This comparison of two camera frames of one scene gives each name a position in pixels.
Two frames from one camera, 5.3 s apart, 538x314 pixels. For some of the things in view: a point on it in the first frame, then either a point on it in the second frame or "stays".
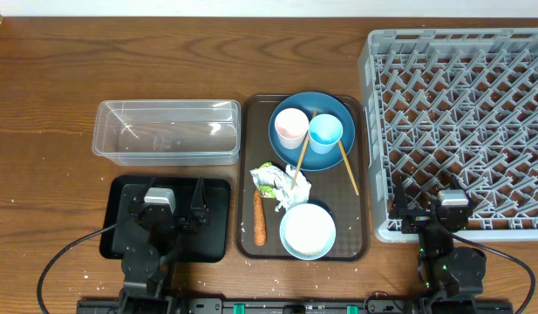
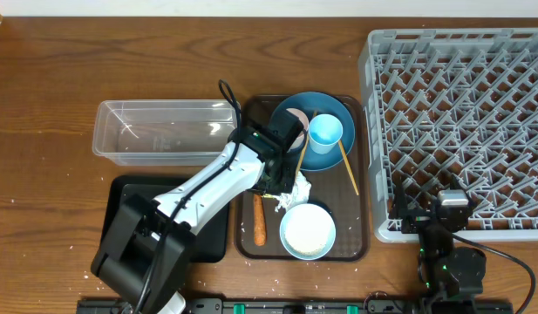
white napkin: (291, 198) stays
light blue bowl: (307, 231) stays
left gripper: (200, 216) to (265, 189)
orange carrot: (260, 224) stays
